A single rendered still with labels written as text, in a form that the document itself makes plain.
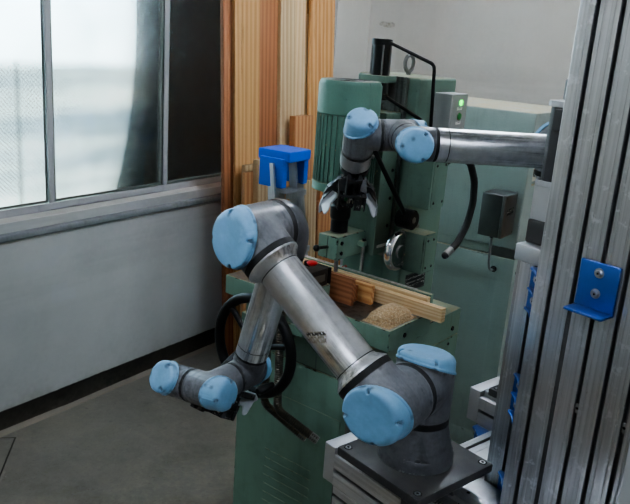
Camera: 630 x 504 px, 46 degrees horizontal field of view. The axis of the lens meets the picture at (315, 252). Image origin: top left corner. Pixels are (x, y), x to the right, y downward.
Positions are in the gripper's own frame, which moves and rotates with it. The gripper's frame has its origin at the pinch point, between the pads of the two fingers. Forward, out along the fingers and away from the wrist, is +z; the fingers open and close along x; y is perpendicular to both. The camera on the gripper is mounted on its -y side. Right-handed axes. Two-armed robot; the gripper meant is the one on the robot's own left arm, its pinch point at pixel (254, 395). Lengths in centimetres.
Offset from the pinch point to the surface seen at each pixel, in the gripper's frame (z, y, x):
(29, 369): 40, 32, -140
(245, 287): 12.2, -26.4, -27.4
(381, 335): 12.0, -26.5, 21.7
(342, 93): -10, -82, -3
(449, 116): 23, -95, 10
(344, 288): 15.2, -35.7, 3.5
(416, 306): 23.2, -38.1, 22.2
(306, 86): 126, -147, -139
